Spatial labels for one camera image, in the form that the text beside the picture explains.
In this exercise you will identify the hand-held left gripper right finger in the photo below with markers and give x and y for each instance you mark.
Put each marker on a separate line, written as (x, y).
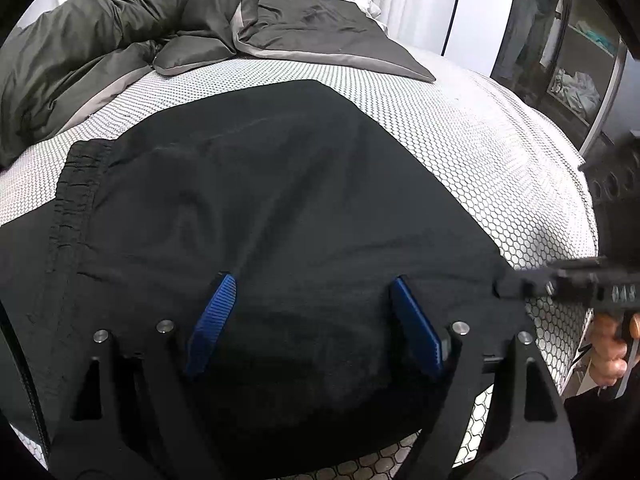
(415, 330)

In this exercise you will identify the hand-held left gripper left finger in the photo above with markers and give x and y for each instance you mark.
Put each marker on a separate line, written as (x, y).
(212, 325)

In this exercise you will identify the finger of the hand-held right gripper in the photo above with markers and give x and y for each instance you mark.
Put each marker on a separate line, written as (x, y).
(550, 282)

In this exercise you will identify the black pants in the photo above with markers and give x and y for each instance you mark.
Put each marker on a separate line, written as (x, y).
(280, 185)

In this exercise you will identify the person's right forearm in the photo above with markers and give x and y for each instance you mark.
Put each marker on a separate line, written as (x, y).
(595, 435)

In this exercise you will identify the person's right hand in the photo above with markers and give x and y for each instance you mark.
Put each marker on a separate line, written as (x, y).
(607, 355)

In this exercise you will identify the white cloth pile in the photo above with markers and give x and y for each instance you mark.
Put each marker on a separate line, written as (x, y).
(575, 92)

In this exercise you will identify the teal folded cloth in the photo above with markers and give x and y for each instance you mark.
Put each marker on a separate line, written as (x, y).
(597, 35)

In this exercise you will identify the glass door wardrobe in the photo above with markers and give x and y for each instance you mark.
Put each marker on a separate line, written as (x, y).
(540, 35)

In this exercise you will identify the hanging grey garment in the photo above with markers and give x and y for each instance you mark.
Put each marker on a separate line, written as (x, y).
(532, 20)

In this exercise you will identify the black thin pole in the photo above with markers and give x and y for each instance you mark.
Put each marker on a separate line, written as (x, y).
(454, 5)

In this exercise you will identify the grey duvet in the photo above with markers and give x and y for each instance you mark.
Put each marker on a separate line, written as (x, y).
(100, 45)

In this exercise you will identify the white curtain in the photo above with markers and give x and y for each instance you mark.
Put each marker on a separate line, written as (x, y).
(415, 0)

